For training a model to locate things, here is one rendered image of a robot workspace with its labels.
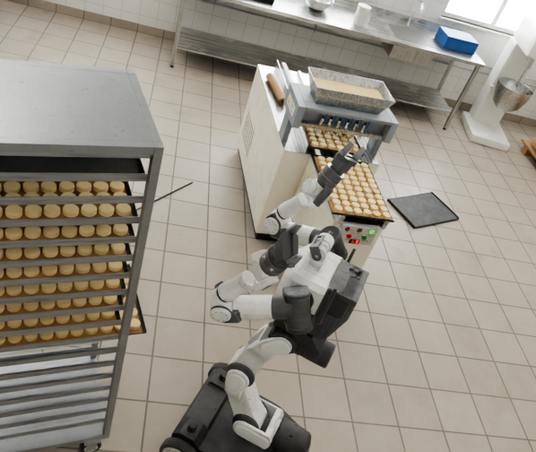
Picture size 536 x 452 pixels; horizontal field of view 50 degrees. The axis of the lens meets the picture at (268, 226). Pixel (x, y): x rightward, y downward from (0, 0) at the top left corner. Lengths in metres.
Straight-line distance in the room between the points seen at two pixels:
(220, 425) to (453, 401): 1.64
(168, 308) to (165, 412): 0.73
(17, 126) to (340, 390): 2.57
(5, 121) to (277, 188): 2.57
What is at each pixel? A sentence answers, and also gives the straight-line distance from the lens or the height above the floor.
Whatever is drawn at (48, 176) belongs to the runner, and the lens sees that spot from 1.82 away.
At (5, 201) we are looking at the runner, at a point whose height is 1.59.
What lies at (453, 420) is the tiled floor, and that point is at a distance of 3.96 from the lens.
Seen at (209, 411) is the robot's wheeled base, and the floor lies 0.19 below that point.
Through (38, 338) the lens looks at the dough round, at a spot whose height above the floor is 0.86.
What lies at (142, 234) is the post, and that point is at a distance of 1.99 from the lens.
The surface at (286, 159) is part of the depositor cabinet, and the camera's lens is 3.92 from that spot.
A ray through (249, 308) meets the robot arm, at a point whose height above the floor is 1.29.
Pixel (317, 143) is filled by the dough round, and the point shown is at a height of 0.92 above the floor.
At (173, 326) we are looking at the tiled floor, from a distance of 3.64.
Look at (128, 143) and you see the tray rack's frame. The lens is 1.76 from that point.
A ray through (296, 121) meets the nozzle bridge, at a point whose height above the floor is 1.07.
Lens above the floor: 2.79
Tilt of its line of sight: 38 degrees down
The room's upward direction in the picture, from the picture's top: 20 degrees clockwise
